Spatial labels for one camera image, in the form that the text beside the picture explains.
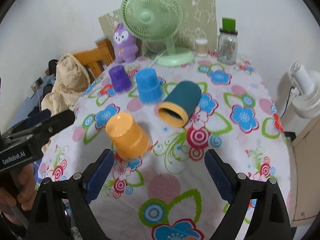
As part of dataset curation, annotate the clear cotton swab container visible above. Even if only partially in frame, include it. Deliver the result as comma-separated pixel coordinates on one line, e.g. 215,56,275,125
195,38,208,57

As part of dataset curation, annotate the white fan cord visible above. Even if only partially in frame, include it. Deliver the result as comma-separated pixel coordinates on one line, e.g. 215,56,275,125
149,49,168,68

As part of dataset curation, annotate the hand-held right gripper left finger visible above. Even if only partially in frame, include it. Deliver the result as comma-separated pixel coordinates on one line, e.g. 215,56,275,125
26,149,115,240

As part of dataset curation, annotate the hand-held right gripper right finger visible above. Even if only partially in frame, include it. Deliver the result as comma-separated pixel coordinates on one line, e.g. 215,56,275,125
204,149,293,240

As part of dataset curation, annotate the blue cup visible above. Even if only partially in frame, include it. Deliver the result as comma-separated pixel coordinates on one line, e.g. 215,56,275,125
135,69,164,103

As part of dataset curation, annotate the beige blanket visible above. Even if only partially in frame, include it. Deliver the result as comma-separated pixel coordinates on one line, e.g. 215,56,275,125
41,54,92,153

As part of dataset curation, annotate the teal cup with yellow rim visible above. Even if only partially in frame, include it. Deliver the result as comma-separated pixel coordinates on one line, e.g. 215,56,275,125
158,80,202,128

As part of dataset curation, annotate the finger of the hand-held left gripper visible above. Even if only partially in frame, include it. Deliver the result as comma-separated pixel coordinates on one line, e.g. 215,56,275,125
29,110,76,143
5,108,52,140

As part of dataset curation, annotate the green desk fan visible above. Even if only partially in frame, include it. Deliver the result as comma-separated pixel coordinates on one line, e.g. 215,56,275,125
120,0,195,67

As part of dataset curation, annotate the person's left hand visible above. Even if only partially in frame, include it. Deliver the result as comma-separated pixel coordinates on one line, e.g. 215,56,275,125
0,164,37,221

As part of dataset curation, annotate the beige cabinet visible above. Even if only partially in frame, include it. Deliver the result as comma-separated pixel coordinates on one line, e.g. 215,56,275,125
290,116,320,228

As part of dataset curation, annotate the glass jar with green lid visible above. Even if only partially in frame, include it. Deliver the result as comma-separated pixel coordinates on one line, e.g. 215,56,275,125
217,17,238,65

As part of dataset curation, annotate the floral tablecloth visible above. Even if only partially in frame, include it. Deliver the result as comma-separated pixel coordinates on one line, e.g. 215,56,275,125
37,52,292,240

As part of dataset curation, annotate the beige patterned board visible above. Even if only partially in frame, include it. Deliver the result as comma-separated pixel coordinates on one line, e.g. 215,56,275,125
175,0,217,53
98,9,123,46

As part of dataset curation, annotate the purple plush toy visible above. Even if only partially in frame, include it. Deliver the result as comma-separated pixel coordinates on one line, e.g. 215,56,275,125
113,22,138,63

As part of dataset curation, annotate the purple cup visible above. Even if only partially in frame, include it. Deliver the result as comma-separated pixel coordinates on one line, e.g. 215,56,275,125
108,65,131,93

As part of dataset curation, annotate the white fan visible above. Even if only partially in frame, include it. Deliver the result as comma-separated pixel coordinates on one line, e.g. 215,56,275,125
286,61,320,120

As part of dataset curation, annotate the orange cup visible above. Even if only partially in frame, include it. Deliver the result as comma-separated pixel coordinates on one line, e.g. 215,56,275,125
105,112,150,158

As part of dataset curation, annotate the wooden chair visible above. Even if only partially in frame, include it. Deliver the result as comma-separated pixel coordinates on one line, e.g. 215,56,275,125
72,39,116,80

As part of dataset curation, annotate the black cable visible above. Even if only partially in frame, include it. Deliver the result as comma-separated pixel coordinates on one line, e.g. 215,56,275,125
278,85,296,120

